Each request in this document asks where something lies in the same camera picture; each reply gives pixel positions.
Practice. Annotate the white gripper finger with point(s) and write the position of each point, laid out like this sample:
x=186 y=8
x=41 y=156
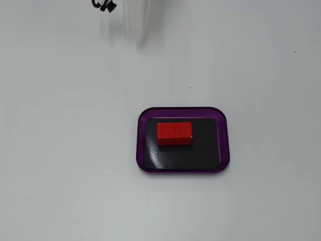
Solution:
x=136 y=20

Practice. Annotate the red rectangular block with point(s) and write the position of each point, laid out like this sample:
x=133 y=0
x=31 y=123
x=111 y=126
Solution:
x=174 y=132

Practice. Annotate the purple tray with black bottom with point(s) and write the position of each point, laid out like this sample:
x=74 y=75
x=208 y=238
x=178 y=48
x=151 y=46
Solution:
x=182 y=160

